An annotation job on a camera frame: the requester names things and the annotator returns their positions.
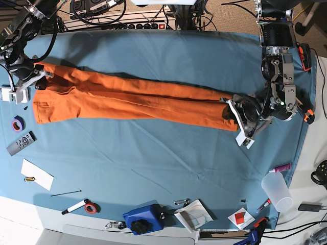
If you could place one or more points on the folded paper booklet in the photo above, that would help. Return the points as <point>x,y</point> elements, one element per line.
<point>193,216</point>

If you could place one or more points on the purple tape roll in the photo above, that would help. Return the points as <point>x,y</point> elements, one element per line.
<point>18,124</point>

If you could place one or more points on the orange t-shirt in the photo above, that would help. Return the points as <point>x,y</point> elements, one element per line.
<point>74,93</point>

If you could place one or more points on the black thin stick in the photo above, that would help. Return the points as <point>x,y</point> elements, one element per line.
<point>55,195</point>

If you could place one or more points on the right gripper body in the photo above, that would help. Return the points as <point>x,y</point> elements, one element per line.
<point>22,76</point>

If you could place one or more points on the blue plastic device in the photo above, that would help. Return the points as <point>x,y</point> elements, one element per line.
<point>145,220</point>

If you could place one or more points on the clear plastic cup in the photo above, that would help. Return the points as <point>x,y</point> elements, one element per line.
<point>277,191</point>

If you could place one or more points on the white card red square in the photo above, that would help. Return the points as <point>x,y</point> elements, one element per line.
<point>241,218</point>

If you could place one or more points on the red tape roll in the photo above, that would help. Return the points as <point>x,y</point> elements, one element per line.
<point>92,208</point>

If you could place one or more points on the grey remote control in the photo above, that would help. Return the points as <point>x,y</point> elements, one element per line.
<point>21,143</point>

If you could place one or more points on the small black device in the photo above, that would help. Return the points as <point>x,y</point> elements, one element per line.
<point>309,207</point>

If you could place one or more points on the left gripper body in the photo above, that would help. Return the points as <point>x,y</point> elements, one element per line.
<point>247,112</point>

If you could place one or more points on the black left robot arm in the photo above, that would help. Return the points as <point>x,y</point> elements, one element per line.
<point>278,98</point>

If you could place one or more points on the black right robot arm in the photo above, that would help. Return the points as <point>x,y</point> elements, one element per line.
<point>24,27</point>

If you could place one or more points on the blue table cloth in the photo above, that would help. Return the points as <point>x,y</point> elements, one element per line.
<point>124,164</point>

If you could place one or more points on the orange black utility knife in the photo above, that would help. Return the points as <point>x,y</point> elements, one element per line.
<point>305,107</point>

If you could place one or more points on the metal carabiner clip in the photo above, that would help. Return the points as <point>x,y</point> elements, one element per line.
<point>183,202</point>

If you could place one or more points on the white black marker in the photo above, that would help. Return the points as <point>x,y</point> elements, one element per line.
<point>75,206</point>

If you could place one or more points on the white phone box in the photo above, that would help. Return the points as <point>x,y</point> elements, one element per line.
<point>16,97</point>

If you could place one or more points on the gold battery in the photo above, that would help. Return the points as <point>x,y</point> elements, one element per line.
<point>29,179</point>

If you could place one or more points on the white paper card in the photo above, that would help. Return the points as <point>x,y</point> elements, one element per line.
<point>41,177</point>

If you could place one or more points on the red pen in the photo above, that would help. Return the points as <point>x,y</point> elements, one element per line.
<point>267,203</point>

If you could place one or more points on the purple glue tube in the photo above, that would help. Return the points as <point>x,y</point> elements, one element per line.
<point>281,168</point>

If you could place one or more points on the blue orange clamp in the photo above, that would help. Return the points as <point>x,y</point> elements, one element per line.
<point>255,235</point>

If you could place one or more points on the orange black clamp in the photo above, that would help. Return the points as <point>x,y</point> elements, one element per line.
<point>305,56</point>

